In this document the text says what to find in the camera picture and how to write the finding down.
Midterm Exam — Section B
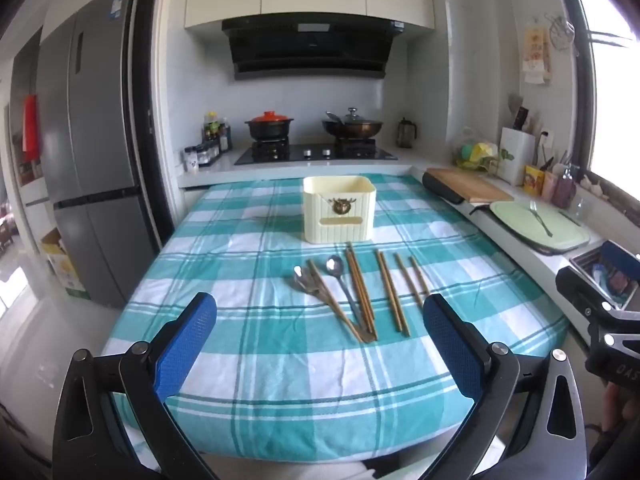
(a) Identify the yellow box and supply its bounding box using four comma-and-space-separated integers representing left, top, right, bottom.
523, 164, 547, 195

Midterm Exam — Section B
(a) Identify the red cloth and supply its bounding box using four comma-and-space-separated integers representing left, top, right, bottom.
21, 94, 41, 161

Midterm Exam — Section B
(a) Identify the grey refrigerator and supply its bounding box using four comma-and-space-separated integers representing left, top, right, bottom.
37, 0, 161, 308

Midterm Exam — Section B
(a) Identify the wooden chopstick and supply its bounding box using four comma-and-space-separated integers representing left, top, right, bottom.
410, 256, 433, 297
379, 250, 411, 337
375, 251, 404, 335
348, 241, 379, 338
394, 252, 426, 310
306, 259, 365, 345

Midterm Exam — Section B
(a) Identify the yellow green plastic bag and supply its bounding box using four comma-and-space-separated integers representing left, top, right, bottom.
452, 127, 501, 173

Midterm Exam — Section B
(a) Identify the window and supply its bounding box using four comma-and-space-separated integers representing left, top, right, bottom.
570, 0, 640, 196

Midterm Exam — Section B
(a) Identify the metal fork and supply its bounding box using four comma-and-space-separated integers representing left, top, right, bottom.
528, 201, 553, 237

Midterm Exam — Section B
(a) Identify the cream ribbed utensil holder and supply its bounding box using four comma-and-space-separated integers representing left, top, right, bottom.
302, 175, 378, 247

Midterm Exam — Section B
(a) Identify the wooden cutting board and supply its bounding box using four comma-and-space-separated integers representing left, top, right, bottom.
427, 167, 516, 204

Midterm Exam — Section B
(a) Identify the french press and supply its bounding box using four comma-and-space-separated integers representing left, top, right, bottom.
397, 117, 418, 149

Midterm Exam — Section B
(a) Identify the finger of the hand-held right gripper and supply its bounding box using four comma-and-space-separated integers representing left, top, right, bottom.
556, 266, 618, 318
599, 240, 640, 311

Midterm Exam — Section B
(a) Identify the hanging wire rack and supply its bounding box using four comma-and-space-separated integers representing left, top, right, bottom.
550, 14, 578, 53

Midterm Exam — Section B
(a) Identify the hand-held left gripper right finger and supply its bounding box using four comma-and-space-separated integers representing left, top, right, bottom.
422, 293, 588, 480

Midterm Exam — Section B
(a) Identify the white knife block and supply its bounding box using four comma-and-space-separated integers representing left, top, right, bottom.
499, 126, 537, 187

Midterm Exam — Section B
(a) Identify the row of spice jars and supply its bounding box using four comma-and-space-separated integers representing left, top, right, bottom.
183, 141, 221, 171

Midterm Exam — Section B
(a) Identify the person's right hand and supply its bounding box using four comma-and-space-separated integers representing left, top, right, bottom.
602, 382, 640, 433

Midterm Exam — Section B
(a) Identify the large metal spoon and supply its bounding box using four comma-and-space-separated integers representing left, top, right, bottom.
326, 255, 377, 345

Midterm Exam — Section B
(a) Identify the black gas stove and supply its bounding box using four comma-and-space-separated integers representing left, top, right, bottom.
234, 142, 398, 166

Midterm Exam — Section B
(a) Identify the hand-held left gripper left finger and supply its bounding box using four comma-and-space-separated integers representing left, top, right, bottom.
52, 291, 218, 480

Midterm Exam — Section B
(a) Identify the hanging wall calendar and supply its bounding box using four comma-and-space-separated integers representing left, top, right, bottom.
521, 22, 553, 83

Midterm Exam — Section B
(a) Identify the wok with glass lid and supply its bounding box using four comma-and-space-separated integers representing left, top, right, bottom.
321, 107, 386, 141

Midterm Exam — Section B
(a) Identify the teal plaid tablecloth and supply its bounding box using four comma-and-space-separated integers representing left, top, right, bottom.
100, 174, 571, 463

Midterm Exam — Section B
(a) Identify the black pot with orange lid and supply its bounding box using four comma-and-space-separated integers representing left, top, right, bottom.
245, 110, 295, 142

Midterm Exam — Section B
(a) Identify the purple soap dispenser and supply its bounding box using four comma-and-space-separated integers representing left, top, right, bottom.
552, 165, 578, 209

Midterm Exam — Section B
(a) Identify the green cutting board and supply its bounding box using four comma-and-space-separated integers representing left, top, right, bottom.
489, 200, 591, 254

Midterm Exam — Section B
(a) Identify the black flat tray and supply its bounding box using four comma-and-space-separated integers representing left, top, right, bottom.
422, 171, 467, 205

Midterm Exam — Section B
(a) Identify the black range hood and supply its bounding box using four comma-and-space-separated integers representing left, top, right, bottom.
221, 16, 406, 81

